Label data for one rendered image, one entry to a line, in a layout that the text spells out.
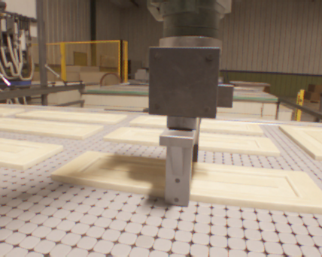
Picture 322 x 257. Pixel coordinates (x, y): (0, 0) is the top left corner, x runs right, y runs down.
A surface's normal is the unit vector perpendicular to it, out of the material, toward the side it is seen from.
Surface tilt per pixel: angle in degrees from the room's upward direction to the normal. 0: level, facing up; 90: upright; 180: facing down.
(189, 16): 90
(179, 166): 115
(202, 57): 90
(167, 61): 90
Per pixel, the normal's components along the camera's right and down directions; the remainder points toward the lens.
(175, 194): -0.22, 0.22
